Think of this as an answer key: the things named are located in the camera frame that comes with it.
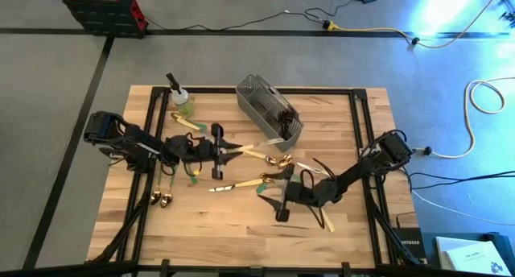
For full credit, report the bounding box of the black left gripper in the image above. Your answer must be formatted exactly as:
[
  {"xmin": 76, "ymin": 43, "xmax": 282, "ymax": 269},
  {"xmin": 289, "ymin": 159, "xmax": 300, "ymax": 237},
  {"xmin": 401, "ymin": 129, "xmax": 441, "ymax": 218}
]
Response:
[{"xmin": 176, "ymin": 123, "xmax": 244, "ymax": 180}]

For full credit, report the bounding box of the green spray bottle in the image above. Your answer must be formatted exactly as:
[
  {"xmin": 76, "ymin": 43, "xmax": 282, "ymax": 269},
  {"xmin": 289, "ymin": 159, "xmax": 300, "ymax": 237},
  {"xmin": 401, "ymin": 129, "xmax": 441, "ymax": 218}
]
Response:
[{"xmin": 165, "ymin": 72, "xmax": 196, "ymax": 118}]

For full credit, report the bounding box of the dark plastic case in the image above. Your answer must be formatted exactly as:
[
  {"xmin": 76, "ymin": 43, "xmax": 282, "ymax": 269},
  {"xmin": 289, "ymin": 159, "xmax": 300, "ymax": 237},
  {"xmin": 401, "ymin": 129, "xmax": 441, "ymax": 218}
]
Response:
[{"xmin": 421, "ymin": 231, "xmax": 515, "ymax": 277}]

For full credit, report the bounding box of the black Netgear network switch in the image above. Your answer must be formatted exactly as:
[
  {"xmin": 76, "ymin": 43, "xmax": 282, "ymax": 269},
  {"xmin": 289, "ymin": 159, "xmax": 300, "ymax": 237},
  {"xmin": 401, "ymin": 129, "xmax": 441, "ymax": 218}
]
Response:
[{"xmin": 392, "ymin": 227, "xmax": 427, "ymax": 263}]

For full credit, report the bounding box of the cream coiled cable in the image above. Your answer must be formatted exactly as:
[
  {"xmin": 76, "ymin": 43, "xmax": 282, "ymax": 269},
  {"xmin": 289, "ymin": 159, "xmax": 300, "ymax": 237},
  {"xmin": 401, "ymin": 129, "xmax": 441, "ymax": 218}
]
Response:
[{"xmin": 418, "ymin": 76, "xmax": 515, "ymax": 160}]

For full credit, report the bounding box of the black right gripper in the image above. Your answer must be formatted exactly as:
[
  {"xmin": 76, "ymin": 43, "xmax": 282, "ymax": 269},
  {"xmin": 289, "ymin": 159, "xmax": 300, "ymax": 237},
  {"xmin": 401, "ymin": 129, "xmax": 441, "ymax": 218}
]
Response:
[{"xmin": 257, "ymin": 163, "xmax": 343, "ymax": 222}]

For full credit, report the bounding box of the cream-handled fork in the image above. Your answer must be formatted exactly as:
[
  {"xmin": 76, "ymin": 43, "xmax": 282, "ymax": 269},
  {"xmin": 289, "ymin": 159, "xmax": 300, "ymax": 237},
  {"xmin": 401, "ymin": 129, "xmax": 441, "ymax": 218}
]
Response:
[{"xmin": 319, "ymin": 206, "xmax": 336, "ymax": 234}]

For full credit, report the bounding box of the black floor power cable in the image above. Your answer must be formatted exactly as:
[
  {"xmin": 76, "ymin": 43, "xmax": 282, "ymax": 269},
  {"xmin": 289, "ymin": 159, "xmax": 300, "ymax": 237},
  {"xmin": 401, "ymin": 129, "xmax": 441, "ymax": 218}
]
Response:
[{"xmin": 143, "ymin": 9, "xmax": 335, "ymax": 31}]

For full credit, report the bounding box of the black and red toolbox stack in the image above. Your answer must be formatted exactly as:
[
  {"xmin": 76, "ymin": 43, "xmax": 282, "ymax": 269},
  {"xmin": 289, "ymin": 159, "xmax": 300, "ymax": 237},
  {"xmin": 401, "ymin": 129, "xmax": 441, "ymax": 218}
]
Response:
[{"xmin": 62, "ymin": 0, "xmax": 149, "ymax": 39}]

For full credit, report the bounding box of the grey mesh cutlery basket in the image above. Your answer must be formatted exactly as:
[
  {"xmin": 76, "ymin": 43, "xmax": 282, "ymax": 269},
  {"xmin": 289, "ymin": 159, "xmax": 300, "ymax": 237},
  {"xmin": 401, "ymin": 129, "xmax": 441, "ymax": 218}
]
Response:
[{"xmin": 235, "ymin": 74, "xmax": 303, "ymax": 153}]

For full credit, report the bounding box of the black cable bundle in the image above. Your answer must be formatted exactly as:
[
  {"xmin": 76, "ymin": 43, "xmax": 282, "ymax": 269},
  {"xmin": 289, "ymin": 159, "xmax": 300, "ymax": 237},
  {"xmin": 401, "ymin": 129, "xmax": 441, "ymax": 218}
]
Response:
[{"xmin": 402, "ymin": 163, "xmax": 515, "ymax": 192}]

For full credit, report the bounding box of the yellow extension cord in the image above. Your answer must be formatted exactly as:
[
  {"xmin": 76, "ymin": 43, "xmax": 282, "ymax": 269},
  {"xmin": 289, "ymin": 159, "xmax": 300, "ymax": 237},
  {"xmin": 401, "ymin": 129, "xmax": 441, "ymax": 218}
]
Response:
[{"xmin": 321, "ymin": 0, "xmax": 506, "ymax": 49}]

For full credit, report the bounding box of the white paper booklet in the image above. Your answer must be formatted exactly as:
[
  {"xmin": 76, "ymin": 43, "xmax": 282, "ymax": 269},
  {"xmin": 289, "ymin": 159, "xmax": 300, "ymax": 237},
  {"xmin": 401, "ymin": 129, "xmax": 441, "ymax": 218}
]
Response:
[{"xmin": 435, "ymin": 236, "xmax": 513, "ymax": 276}]

